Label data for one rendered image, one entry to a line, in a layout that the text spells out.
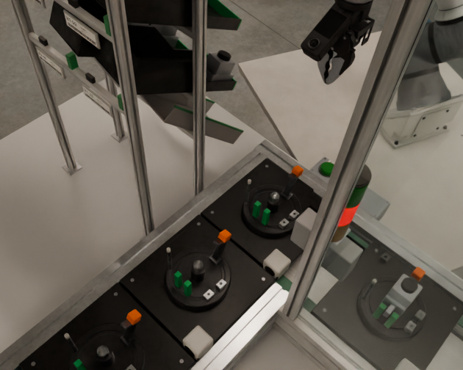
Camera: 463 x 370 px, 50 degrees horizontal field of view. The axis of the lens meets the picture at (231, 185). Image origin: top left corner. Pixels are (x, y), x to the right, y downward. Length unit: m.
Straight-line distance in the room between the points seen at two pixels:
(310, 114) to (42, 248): 0.87
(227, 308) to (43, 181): 0.64
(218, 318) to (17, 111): 2.08
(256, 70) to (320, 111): 0.26
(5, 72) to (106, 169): 1.83
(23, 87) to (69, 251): 1.86
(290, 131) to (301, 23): 1.99
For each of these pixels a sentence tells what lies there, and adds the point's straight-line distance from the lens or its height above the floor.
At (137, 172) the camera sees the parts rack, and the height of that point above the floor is 1.15.
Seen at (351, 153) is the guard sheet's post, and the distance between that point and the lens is 0.64.
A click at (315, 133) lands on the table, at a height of 0.86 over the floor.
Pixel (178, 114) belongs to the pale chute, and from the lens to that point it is 1.08.
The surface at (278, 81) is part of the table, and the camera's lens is 1.67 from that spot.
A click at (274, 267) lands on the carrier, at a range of 1.09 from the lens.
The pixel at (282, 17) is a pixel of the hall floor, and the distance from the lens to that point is 3.47.
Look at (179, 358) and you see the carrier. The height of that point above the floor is 0.97.
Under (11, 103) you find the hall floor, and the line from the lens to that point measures 2.96.
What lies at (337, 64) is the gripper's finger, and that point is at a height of 1.29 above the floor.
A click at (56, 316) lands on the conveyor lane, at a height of 0.96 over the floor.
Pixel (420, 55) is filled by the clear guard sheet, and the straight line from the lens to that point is 0.53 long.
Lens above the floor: 1.96
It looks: 53 degrees down
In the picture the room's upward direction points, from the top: 5 degrees clockwise
